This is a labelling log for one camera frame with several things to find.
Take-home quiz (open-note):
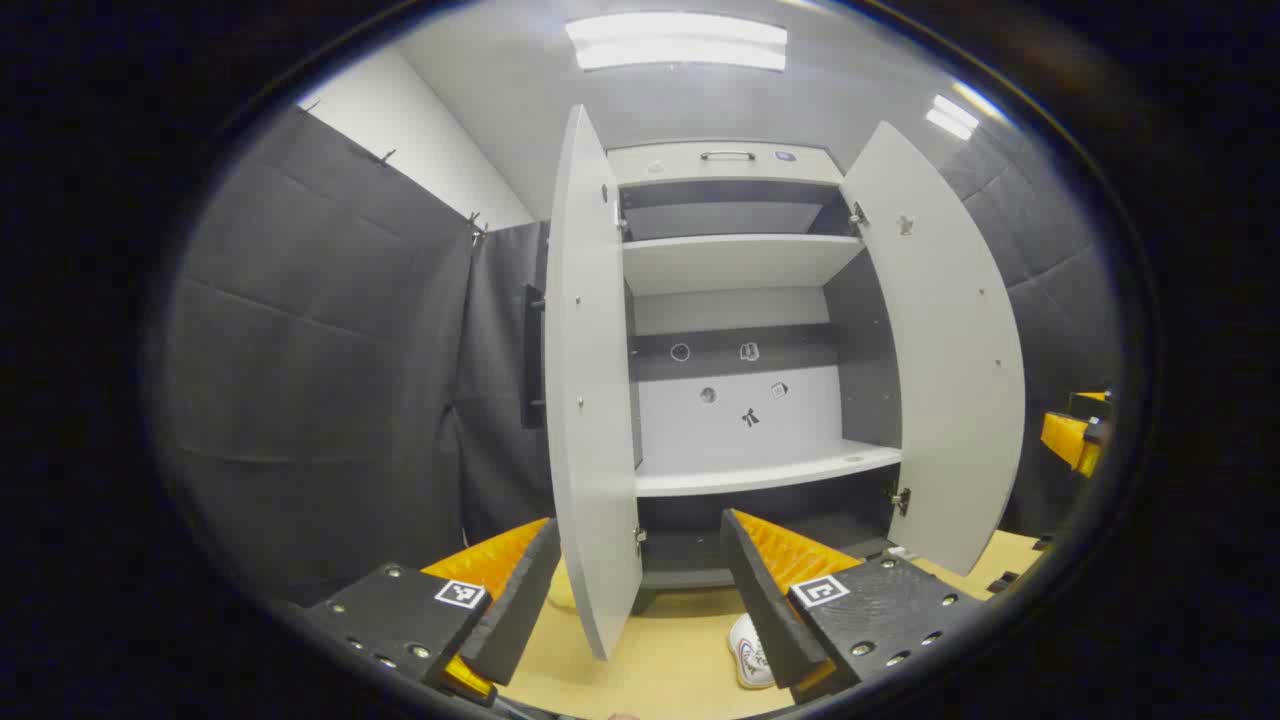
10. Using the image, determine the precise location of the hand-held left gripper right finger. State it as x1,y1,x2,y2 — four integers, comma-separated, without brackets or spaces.
720,508,986,704

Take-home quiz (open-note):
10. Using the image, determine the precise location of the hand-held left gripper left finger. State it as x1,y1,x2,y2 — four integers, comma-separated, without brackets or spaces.
300,517,563,706

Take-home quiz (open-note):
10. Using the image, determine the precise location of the white canvas shoe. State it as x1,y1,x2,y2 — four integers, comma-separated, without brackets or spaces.
727,612,776,691

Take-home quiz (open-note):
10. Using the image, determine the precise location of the grey shoe cabinet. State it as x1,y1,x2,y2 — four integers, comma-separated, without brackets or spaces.
605,140,906,616

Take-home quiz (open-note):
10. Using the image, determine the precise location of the grey cabinet drawer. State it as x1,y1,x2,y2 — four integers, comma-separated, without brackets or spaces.
607,140,846,188

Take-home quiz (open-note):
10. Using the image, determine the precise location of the small ceiling light panel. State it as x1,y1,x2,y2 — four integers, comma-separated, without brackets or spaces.
925,93,981,141

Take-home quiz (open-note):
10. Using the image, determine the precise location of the large ceiling light panel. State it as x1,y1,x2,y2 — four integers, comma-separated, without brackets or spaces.
565,12,789,73

